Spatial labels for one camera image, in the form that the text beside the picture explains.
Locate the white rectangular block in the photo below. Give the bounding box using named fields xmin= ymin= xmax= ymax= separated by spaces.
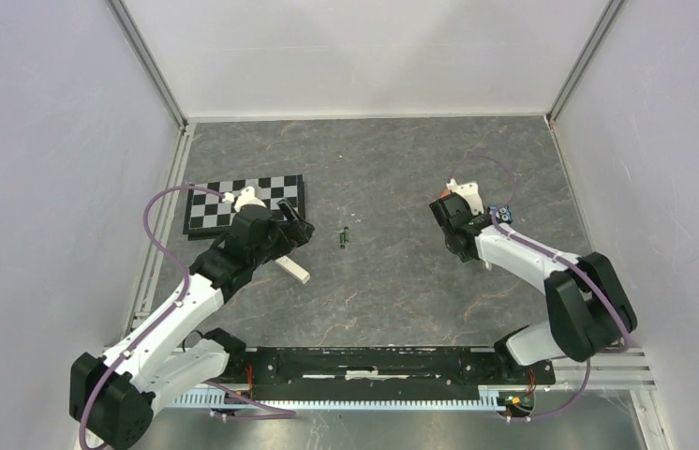
xmin=275 ymin=256 xmax=310 ymax=284

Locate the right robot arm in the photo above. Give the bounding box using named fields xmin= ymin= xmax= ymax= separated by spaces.
xmin=430 ymin=192 xmax=637 ymax=383

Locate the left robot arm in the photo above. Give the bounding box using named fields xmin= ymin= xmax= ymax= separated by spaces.
xmin=69 ymin=201 xmax=315 ymax=449

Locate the black white checkerboard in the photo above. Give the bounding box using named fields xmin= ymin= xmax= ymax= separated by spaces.
xmin=183 ymin=174 xmax=307 ymax=240

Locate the blue owl toy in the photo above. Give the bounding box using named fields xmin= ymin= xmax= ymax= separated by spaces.
xmin=488 ymin=205 xmax=513 ymax=226

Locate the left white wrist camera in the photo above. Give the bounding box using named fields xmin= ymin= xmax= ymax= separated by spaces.
xmin=221 ymin=186 xmax=266 ymax=213

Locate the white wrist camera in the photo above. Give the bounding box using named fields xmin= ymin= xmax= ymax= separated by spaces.
xmin=221 ymin=186 xmax=266 ymax=213
xmin=446 ymin=178 xmax=486 ymax=215

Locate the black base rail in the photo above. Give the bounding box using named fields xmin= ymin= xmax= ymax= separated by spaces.
xmin=214 ymin=346 xmax=557 ymax=401

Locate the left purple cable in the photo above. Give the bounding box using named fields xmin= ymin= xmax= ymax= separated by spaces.
xmin=78 ymin=184 xmax=230 ymax=450

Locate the purple cable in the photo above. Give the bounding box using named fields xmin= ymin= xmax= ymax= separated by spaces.
xmin=78 ymin=184 xmax=230 ymax=450
xmin=448 ymin=154 xmax=633 ymax=349

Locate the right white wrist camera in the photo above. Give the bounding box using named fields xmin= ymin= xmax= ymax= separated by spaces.
xmin=446 ymin=178 xmax=486 ymax=215

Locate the white slotted cable duct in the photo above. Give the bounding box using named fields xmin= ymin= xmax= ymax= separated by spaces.
xmin=168 ymin=385 xmax=532 ymax=413

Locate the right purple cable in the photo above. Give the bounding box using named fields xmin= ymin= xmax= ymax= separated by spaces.
xmin=448 ymin=154 xmax=633 ymax=349

